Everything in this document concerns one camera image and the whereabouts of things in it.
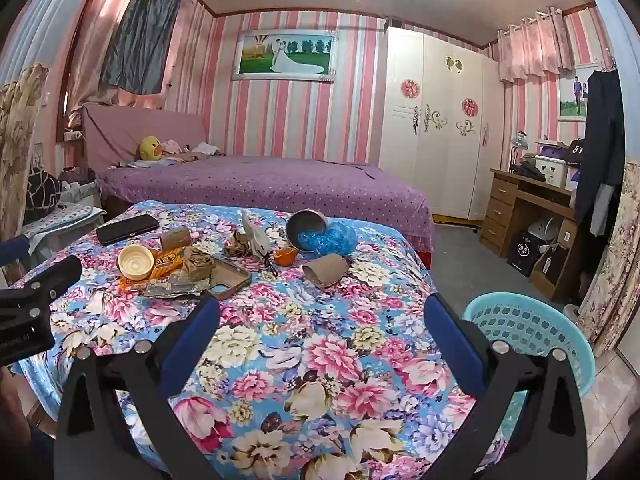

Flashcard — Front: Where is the blue plastic bag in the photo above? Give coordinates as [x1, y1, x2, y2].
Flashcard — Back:
[292, 222, 359, 254]

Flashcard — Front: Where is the yellow duck plush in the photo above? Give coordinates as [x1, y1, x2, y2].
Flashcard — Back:
[138, 135, 169, 163]

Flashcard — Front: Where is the pink bed headboard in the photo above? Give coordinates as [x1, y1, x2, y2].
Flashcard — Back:
[80, 102, 209, 172]

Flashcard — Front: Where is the white wardrobe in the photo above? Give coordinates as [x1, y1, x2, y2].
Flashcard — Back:
[378, 25, 507, 222]

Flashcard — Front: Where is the metal bowl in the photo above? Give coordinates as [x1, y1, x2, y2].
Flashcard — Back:
[285, 209, 330, 251]

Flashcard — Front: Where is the brown phone case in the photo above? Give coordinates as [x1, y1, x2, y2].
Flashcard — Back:
[202, 257, 252, 301]

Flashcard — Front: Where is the white fan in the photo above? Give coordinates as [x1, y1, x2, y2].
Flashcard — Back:
[527, 216, 559, 249]

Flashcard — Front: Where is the purple dotted bed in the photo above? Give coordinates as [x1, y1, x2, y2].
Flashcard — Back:
[95, 154, 437, 257]

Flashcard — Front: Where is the white storage box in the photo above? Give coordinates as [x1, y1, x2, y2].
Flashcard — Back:
[534, 154, 569, 187]

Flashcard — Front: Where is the black paper bag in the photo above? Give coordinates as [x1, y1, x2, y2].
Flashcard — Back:
[507, 231, 544, 279]

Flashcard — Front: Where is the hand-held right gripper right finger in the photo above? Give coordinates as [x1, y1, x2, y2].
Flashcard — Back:
[424, 292, 586, 480]

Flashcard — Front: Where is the turquoise plastic basket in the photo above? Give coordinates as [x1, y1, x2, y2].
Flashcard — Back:
[462, 292, 596, 437]

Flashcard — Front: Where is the pink floral curtain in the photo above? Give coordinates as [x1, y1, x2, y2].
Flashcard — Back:
[497, 6, 576, 84]

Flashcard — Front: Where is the white dotted cloth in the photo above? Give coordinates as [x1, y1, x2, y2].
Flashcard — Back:
[24, 204, 104, 242]

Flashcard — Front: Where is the beige floral curtain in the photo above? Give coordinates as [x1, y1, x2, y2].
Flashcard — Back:
[0, 62, 49, 242]

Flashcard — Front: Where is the grey curtain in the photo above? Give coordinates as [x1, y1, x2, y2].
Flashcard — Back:
[98, 0, 184, 96]

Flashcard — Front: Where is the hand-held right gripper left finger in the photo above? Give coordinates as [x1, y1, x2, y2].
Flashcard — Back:
[54, 294, 223, 480]

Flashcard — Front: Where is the brown paper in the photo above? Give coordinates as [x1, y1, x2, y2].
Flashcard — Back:
[182, 244, 217, 282]
[223, 231, 252, 259]

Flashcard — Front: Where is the black patterned bag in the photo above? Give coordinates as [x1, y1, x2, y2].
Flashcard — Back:
[24, 166, 64, 212]

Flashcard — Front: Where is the orange snack wrapper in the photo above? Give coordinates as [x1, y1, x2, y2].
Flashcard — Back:
[120, 250, 187, 294]

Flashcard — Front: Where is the pink satin curtain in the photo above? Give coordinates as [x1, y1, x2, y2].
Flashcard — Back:
[64, 0, 151, 132]

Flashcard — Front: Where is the floral blanket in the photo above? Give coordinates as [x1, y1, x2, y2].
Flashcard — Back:
[10, 200, 506, 480]

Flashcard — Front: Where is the dark hanging coat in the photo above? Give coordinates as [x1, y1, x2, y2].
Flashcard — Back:
[574, 67, 627, 237]

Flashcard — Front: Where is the small framed couple picture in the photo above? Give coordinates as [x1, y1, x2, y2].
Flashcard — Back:
[558, 62, 594, 122]

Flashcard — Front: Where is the grey cloth pouch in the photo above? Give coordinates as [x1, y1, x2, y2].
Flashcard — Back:
[241, 209, 271, 262]

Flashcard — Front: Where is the silver foil wrapper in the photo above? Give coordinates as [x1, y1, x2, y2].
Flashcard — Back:
[144, 279, 212, 299]

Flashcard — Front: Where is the cardboard tube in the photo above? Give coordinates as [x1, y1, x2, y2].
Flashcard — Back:
[302, 253, 350, 289]
[159, 227, 194, 251]

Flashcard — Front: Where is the pink clothes pile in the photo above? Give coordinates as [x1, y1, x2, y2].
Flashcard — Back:
[165, 138, 222, 162]

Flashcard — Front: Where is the black phone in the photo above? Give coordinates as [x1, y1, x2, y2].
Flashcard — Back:
[96, 214, 160, 246]

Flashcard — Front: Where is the wooden desk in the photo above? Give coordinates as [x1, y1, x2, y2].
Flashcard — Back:
[479, 167, 584, 302]

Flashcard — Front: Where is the desk lamp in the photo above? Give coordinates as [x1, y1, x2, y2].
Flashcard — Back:
[508, 129, 531, 171]

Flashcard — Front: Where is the floral upright mattress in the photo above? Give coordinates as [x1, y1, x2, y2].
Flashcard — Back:
[577, 162, 640, 357]

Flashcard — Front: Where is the framed wedding picture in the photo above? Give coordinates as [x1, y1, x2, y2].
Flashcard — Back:
[231, 28, 339, 81]

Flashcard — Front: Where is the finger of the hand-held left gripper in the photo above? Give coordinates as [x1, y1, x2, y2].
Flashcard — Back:
[0, 236, 30, 263]
[27, 255, 83, 302]

